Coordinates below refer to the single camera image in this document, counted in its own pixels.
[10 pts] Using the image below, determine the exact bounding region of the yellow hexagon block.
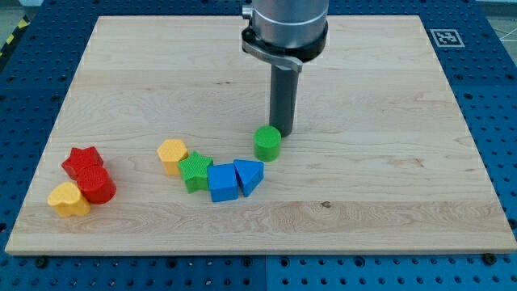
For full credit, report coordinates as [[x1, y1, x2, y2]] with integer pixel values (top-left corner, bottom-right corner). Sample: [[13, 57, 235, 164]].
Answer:
[[157, 139, 189, 175]]

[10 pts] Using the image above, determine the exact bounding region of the red star block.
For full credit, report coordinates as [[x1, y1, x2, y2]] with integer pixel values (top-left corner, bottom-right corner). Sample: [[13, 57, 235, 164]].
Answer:
[[61, 146, 103, 180]]

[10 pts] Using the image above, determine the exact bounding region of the white fiducial marker tag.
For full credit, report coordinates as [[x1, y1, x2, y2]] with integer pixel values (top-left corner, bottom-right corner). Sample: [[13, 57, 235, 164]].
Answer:
[[430, 28, 464, 48]]

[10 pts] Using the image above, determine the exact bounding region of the light wooden board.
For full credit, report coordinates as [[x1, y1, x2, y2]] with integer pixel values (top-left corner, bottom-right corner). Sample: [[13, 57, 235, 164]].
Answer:
[[6, 15, 516, 255]]

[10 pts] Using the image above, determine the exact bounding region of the green cylinder block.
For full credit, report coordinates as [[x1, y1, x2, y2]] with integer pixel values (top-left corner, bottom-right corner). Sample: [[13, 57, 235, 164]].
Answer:
[[253, 126, 282, 162]]

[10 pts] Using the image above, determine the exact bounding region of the green star block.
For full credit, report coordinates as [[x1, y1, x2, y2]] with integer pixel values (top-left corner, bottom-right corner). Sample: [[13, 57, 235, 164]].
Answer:
[[178, 150, 213, 193]]

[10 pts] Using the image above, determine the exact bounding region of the blue triangle block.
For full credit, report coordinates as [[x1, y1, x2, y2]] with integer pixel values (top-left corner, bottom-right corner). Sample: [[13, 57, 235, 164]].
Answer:
[[233, 159, 264, 197]]

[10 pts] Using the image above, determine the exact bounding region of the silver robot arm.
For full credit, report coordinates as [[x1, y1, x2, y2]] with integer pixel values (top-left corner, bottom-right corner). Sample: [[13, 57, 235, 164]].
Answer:
[[242, 0, 329, 73]]

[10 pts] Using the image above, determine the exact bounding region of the yellow black hazard tape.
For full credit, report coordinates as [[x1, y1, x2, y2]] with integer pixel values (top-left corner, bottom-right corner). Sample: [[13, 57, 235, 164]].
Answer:
[[1, 15, 31, 59]]

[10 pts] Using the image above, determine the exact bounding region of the blue cube block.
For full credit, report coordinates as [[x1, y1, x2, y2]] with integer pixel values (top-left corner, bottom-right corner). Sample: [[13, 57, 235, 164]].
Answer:
[[208, 163, 238, 203]]

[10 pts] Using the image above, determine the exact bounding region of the red cylinder block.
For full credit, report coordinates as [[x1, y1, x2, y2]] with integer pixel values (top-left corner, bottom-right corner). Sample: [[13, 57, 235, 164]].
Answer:
[[77, 166, 116, 205]]

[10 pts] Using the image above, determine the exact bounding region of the yellow heart block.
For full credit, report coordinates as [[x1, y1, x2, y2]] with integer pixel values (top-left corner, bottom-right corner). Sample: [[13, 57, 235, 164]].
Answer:
[[47, 182, 91, 218]]

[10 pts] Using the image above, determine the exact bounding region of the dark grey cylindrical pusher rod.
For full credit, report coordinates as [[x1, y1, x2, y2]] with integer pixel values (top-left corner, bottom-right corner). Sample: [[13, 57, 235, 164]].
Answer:
[[269, 65, 299, 137]]

